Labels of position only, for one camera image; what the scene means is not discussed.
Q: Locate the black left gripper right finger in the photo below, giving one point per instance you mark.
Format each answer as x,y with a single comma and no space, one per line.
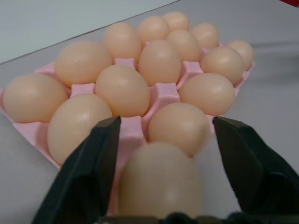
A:
254,172

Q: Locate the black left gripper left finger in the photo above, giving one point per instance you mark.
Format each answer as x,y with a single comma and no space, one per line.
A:
86,177

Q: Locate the beige egg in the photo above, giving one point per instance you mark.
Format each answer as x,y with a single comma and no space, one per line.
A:
176,20
177,126
160,61
184,45
83,63
206,94
205,35
153,29
222,64
245,52
74,126
122,91
122,42
161,182
35,100

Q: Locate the pink egg tray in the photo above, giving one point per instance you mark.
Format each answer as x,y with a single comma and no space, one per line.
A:
165,89

